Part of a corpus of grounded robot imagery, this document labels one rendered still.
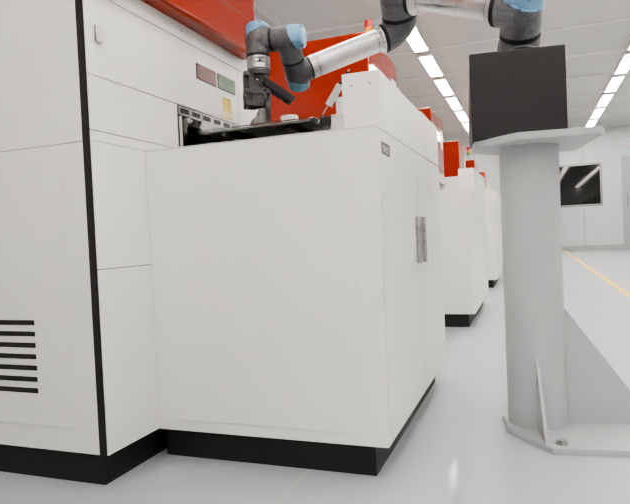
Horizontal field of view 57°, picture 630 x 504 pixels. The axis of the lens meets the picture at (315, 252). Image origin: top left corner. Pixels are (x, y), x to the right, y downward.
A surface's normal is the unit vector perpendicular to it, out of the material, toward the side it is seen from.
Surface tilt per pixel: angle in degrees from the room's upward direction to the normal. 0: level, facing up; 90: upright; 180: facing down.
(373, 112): 90
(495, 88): 90
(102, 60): 90
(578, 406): 90
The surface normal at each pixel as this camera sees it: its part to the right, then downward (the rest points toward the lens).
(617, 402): -0.21, 0.04
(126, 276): 0.94, -0.04
